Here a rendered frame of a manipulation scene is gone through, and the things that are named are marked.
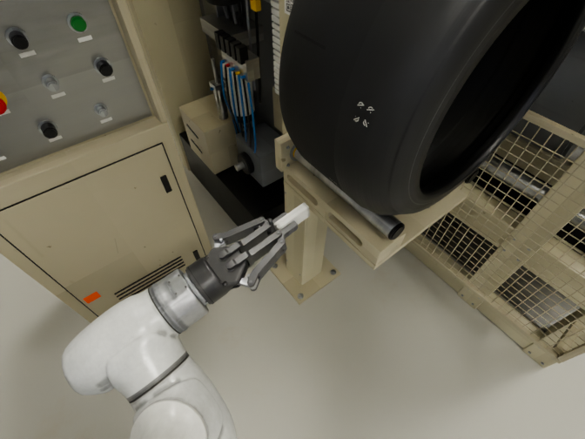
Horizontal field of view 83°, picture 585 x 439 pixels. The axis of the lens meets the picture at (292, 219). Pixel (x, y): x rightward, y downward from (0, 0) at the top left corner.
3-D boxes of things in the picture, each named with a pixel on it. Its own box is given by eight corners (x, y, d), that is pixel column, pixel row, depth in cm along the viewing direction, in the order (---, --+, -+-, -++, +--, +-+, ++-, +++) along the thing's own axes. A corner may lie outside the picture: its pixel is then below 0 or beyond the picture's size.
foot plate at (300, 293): (266, 266, 169) (266, 264, 167) (307, 239, 179) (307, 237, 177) (299, 305, 156) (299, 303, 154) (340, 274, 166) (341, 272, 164)
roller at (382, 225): (298, 158, 91) (288, 154, 87) (306, 144, 89) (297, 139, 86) (394, 241, 74) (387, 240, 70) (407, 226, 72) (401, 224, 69)
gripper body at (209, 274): (200, 299, 49) (251, 262, 52) (176, 260, 54) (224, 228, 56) (215, 314, 56) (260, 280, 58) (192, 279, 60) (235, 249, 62)
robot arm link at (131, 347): (153, 283, 58) (196, 344, 58) (69, 341, 54) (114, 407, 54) (137, 283, 48) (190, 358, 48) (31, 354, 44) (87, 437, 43)
